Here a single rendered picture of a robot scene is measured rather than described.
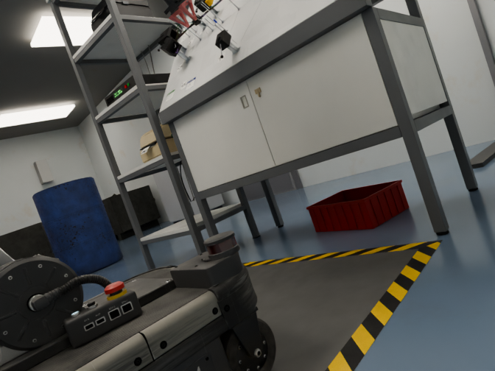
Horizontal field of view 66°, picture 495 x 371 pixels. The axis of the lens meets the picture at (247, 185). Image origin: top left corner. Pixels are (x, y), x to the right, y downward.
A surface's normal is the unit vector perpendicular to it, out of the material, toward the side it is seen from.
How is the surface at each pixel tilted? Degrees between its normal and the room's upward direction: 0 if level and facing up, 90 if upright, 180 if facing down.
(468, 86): 90
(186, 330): 90
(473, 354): 0
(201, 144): 90
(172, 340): 90
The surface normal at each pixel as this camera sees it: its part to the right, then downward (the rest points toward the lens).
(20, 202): 0.63, -0.18
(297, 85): -0.63, 0.26
